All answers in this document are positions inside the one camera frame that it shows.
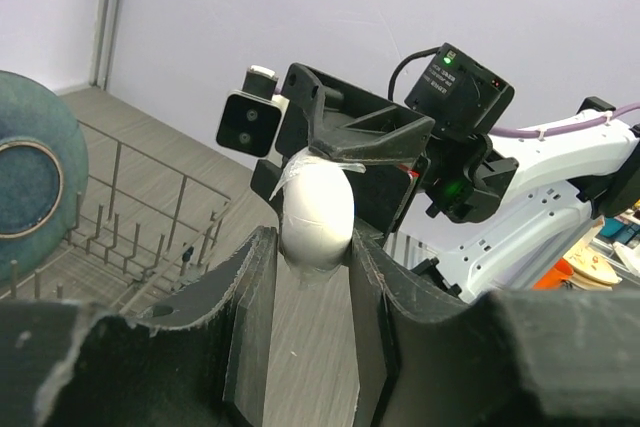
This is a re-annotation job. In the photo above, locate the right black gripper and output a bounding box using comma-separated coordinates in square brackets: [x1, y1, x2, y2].
[250, 63, 435, 245]

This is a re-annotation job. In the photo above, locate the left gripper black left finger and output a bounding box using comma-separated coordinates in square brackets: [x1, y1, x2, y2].
[1, 227, 278, 426]

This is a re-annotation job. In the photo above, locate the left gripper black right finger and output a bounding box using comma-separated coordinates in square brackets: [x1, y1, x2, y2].
[349, 231, 639, 426]

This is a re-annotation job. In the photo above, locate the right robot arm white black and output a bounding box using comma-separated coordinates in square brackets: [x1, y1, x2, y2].
[244, 43, 639, 302]

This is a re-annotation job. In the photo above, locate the cluttered items far right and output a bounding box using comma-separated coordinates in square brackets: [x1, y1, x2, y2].
[533, 202, 639, 291]

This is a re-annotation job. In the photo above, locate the large blue ceramic plate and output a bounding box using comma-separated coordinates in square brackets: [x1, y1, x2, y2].
[1, 71, 89, 282]

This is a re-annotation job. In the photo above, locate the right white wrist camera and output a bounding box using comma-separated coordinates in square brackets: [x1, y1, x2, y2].
[216, 65, 289, 158]

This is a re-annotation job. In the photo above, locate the grey wire dish rack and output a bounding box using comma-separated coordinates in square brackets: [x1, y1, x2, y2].
[1, 123, 231, 316]

